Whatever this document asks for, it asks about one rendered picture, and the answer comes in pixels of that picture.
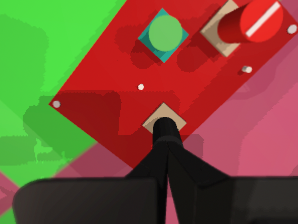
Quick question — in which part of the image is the red circuit board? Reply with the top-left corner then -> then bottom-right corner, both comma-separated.
48,0 -> 298,169

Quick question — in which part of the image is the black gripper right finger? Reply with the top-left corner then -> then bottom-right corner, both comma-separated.
167,142 -> 298,224

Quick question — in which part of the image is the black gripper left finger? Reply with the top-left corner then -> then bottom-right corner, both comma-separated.
12,142 -> 168,224

